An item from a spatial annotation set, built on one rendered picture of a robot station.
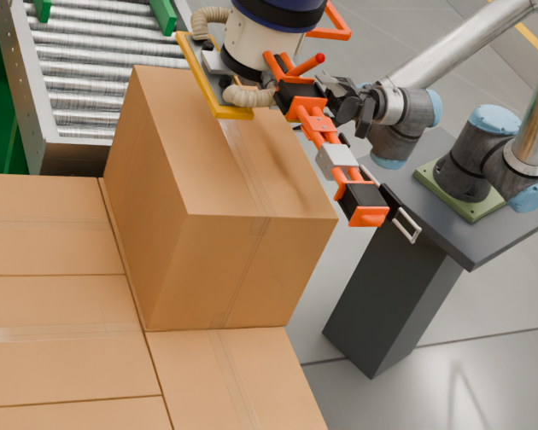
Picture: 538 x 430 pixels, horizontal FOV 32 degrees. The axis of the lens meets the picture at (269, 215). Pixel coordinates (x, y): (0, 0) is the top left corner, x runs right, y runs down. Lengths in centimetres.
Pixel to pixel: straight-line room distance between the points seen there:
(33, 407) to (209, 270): 52
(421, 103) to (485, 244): 75
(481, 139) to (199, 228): 100
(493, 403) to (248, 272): 146
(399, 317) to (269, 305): 78
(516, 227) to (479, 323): 90
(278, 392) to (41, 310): 62
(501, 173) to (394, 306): 65
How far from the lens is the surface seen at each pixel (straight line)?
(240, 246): 228
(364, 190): 188
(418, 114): 224
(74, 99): 312
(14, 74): 329
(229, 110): 219
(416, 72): 240
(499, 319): 392
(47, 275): 249
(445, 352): 362
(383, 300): 318
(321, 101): 209
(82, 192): 276
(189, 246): 223
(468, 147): 287
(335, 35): 243
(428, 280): 304
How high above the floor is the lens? 229
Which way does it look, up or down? 37 degrees down
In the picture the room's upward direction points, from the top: 23 degrees clockwise
